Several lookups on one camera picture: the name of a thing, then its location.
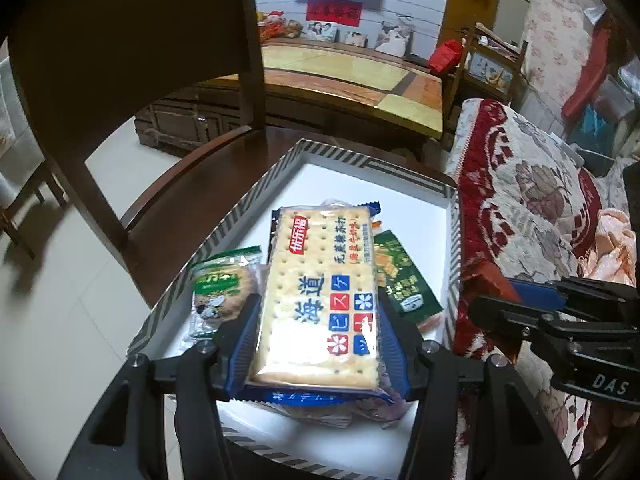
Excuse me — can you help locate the blue bag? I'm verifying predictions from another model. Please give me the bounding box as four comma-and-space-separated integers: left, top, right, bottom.
570, 105, 616, 161

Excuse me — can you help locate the pink satin fringed cloth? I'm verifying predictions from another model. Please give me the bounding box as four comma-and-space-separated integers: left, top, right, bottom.
577, 207, 631, 281

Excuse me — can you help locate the floral fabric drape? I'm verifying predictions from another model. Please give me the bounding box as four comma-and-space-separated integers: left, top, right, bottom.
525, 0, 608, 126

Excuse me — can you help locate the large wedding photo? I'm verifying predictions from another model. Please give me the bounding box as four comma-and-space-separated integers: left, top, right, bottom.
377, 20, 416, 56

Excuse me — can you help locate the floral red cream fleece blanket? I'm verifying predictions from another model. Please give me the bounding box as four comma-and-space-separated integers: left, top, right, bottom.
442, 97, 640, 480

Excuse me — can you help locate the yellow wooden door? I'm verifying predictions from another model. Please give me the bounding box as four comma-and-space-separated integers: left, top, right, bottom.
437, 0, 506, 61

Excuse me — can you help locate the striped cardboard box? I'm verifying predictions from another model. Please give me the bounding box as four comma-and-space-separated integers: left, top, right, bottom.
127, 137, 463, 466

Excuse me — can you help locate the plush toy with red hat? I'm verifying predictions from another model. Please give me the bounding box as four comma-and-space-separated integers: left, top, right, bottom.
260, 10, 286, 38

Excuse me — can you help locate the red paper bag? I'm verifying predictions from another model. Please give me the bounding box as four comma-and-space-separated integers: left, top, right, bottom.
429, 39, 463, 75

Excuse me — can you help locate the green round rice cracker packet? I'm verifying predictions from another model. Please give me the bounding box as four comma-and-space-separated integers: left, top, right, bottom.
180, 246, 265, 351

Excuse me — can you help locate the dark wooden chair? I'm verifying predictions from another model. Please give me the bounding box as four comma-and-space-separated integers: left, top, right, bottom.
0, 0, 458, 480

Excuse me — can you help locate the small couple photo frame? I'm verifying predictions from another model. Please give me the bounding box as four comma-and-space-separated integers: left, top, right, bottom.
307, 20, 337, 42

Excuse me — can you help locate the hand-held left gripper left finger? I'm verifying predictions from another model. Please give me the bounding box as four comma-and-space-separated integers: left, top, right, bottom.
57, 294, 263, 480

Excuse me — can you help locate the small wooden chair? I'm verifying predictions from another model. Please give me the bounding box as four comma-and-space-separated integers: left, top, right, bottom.
450, 25, 528, 106

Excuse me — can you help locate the red wall banner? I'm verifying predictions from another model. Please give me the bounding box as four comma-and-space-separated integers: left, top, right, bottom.
306, 0, 362, 28

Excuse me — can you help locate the cream soda cracker packet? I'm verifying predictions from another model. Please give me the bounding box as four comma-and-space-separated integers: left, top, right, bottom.
235, 201, 396, 406

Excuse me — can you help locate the red fabric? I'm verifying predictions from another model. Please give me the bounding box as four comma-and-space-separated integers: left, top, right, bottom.
562, 25, 613, 118

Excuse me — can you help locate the glossy wooden cabinet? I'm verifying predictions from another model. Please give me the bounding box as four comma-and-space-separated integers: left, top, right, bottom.
134, 40, 446, 163

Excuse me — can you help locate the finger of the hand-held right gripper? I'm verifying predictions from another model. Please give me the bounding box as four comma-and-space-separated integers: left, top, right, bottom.
472, 295, 596, 361
510, 276, 640, 311

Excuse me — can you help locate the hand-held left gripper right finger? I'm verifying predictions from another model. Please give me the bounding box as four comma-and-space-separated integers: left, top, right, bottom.
380, 300, 576, 480

